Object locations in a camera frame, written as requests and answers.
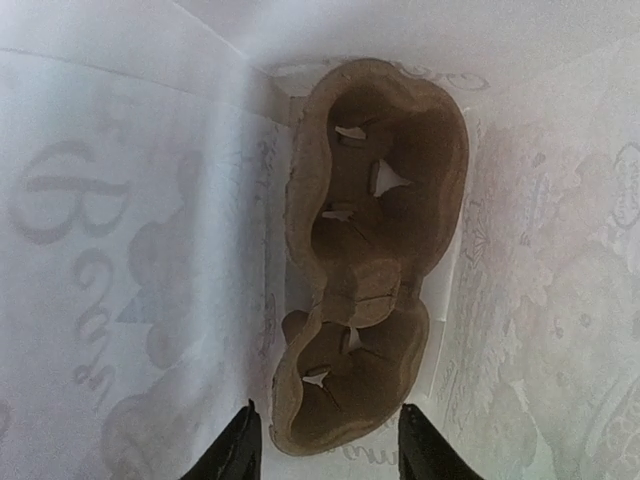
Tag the brown cardboard cup carrier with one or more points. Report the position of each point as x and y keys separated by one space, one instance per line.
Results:
x=372 y=203

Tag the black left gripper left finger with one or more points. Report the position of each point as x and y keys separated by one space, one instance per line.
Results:
x=236 y=453

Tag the white paper takeout bag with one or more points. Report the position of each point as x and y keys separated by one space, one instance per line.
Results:
x=145 y=148

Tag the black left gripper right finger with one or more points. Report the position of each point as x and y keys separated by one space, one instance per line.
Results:
x=423 y=452

